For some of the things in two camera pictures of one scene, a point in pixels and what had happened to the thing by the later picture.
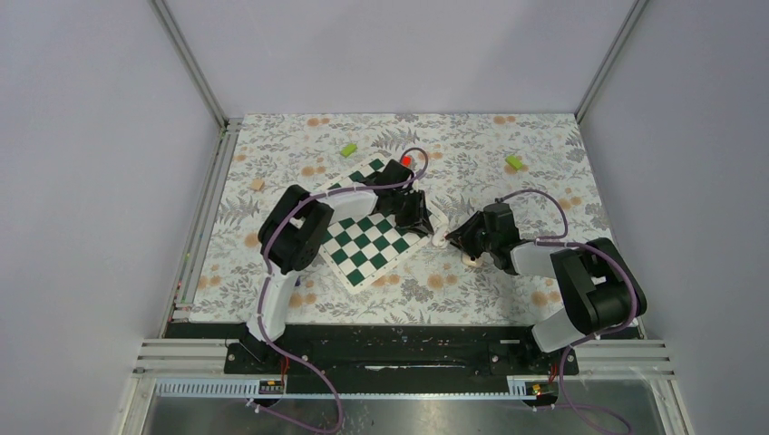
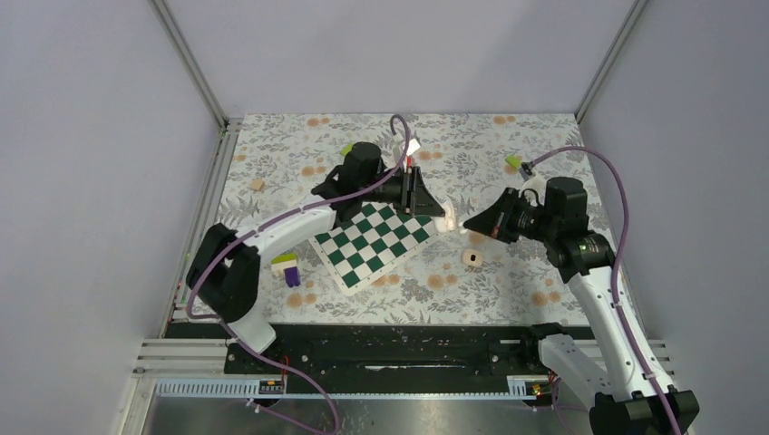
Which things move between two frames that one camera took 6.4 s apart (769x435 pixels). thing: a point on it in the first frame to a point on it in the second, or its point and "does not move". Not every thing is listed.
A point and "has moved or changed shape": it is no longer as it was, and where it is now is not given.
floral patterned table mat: x=539 y=169 does not move
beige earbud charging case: x=466 y=259 does not move
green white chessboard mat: x=362 y=249 does not move
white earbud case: x=440 y=238 has moved or changed shape
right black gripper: x=462 y=236 to x=496 y=220
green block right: x=512 y=160 does not move
